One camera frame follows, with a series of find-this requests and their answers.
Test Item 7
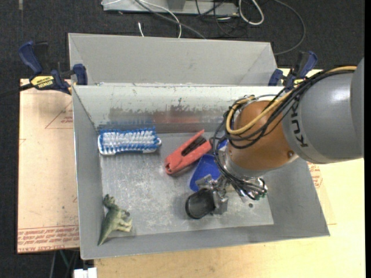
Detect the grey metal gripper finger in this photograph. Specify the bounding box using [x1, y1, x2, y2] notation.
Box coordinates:
[212, 190, 230, 215]
[195, 175, 219, 191]

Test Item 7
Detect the blue flat plastic piece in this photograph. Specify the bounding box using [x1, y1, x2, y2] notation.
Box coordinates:
[189, 139, 230, 192]

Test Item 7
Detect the black rounded cup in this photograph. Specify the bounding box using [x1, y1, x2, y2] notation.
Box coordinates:
[185, 189, 216, 220]

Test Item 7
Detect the red plastic clip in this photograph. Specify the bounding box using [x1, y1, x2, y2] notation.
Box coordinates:
[163, 129, 213, 176]

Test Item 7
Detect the grey metal bin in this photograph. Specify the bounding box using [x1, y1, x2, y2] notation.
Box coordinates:
[68, 32, 330, 261]

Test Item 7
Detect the blue and white scrub brush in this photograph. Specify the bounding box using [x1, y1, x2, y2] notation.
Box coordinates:
[97, 126, 162, 156]

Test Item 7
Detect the green toy dinosaur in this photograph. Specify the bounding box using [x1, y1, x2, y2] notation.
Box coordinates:
[97, 193, 134, 247]

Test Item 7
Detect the brown cardboard board red print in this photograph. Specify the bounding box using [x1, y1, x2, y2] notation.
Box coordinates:
[16, 78, 337, 254]

